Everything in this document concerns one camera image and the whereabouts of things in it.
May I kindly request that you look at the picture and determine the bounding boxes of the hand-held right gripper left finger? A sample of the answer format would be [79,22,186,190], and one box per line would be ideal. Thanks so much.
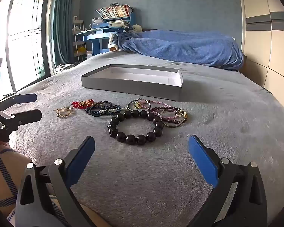
[15,136,102,227]

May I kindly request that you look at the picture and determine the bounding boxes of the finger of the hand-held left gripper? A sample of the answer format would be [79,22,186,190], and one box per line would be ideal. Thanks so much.
[0,93,37,110]
[0,109,42,134]

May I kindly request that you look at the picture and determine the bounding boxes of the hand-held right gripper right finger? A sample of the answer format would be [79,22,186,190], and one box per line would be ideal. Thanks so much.
[187,135,268,227]

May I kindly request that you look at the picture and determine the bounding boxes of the gold chain bracelet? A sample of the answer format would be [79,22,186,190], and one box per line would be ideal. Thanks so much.
[53,106,74,118]

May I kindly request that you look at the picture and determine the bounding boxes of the dark blue bead bracelet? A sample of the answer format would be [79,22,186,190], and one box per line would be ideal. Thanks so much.
[85,104,122,117]

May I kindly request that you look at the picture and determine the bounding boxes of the thin silver bangle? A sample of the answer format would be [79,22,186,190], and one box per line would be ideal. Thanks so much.
[160,109,183,127]

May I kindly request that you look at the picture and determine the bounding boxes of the large black bead bracelet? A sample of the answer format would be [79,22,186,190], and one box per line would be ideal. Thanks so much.
[107,110,164,146]

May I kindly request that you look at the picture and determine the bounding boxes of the white pearl bracelet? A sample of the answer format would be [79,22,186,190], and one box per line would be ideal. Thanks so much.
[104,107,128,114]

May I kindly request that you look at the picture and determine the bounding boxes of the black hair tie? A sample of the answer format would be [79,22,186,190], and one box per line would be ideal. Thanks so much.
[89,101,112,117]

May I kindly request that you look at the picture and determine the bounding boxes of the dark red bead bracelet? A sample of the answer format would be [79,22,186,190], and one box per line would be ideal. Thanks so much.
[148,107,188,126]

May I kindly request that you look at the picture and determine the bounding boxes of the pink cord bracelet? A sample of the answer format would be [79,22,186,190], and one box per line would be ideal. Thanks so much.
[142,100,180,121]

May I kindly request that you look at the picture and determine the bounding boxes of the silver bangle with gold charm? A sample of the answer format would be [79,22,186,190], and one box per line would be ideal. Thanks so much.
[127,99,152,111]

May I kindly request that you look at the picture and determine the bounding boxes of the grey cardboard box tray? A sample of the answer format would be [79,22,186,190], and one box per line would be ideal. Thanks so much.
[81,64,183,102]

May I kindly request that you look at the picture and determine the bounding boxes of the grey bed blanket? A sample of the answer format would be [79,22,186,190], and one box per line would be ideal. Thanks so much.
[8,52,284,227]

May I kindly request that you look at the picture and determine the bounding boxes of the white object on floor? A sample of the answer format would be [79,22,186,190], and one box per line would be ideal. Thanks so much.
[53,63,75,74]

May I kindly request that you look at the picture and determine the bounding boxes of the plaid beige blue clothing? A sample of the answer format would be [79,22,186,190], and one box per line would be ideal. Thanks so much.
[0,143,62,227]

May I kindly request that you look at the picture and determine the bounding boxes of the glass balcony door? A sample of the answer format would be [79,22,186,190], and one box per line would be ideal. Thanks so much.
[0,0,51,93]

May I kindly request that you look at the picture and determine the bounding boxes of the teal curtain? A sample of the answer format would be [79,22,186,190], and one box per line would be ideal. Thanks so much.
[52,0,76,67]

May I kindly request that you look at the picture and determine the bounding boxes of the blue desk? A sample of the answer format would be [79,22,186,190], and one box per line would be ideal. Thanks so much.
[76,12,136,58]

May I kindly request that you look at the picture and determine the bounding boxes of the blue blanket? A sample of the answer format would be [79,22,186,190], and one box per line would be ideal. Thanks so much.
[117,30,244,71]

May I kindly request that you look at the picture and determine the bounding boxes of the stack of papers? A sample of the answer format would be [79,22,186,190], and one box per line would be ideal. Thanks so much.
[108,19,130,29]

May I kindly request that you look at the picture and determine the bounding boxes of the row of books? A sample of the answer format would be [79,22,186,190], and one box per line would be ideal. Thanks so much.
[96,4,134,19]

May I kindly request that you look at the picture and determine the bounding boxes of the beige wardrobe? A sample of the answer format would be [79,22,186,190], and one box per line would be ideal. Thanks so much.
[237,0,284,97]

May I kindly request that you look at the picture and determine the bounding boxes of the white wire rack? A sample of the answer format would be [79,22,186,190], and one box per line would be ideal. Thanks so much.
[72,16,87,64]

